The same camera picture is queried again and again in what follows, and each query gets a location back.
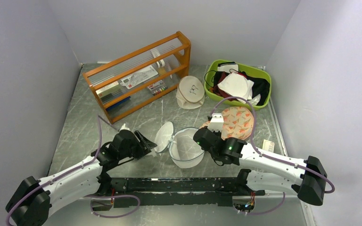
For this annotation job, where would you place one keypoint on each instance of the cream round laundry bag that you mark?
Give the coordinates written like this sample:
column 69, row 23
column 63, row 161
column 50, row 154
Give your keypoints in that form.
column 190, row 93

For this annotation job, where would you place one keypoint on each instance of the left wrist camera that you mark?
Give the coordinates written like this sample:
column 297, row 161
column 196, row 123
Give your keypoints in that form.
column 125, row 126

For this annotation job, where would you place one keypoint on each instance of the green plastic basin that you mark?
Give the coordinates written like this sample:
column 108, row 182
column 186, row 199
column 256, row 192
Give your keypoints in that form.
column 262, row 73

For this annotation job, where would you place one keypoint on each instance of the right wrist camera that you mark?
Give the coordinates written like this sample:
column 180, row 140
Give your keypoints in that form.
column 216, row 122

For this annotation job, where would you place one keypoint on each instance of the colourful marker pack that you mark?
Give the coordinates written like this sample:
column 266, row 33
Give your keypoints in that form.
column 157, row 87

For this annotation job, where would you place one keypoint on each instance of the black clothing pile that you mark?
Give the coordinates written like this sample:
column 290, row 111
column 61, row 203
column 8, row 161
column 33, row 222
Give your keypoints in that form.
column 240, row 84

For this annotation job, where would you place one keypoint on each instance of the white mesh laundry bag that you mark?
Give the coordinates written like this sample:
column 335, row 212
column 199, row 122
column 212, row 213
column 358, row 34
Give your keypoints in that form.
column 183, row 150

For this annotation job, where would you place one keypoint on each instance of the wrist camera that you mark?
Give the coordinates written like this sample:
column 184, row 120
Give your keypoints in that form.
column 125, row 126
column 216, row 122

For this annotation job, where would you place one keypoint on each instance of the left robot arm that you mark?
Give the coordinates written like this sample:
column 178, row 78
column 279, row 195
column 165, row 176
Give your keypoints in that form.
column 37, row 199

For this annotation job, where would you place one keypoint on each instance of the white clip on rack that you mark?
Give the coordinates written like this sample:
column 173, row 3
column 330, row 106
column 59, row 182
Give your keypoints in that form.
column 160, row 63

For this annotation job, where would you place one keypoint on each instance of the white folded garment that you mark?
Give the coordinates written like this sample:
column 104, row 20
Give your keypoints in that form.
column 228, row 67

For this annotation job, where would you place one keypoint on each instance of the orange wooden rack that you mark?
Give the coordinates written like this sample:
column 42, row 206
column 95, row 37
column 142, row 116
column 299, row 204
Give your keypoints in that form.
column 174, row 50

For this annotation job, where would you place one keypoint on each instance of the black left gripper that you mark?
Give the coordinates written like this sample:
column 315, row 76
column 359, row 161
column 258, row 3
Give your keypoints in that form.
column 143, row 145

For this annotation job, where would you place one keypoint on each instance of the small white card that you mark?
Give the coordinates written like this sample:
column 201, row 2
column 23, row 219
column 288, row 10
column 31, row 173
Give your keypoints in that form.
column 268, row 145

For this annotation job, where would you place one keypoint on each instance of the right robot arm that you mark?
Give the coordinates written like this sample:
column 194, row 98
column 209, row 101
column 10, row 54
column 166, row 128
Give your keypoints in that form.
column 263, row 170

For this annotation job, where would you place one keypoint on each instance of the green box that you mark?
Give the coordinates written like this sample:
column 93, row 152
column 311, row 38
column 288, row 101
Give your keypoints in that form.
column 108, row 89

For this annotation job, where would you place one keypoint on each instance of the clear plastic package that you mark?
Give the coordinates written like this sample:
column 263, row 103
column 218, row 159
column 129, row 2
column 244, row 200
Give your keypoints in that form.
column 138, row 77

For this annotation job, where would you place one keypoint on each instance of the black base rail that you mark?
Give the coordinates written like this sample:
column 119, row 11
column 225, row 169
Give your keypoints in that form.
column 175, row 191

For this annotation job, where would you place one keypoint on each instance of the white bra pad insert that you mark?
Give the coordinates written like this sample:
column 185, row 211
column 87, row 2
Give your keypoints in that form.
column 237, row 85

